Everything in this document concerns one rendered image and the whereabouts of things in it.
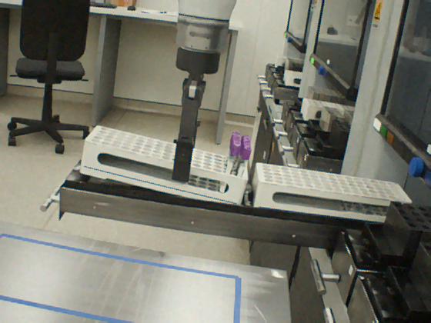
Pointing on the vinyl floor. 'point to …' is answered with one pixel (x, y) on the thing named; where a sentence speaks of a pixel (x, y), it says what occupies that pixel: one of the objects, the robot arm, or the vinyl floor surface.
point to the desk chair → (51, 58)
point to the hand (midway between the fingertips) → (184, 158)
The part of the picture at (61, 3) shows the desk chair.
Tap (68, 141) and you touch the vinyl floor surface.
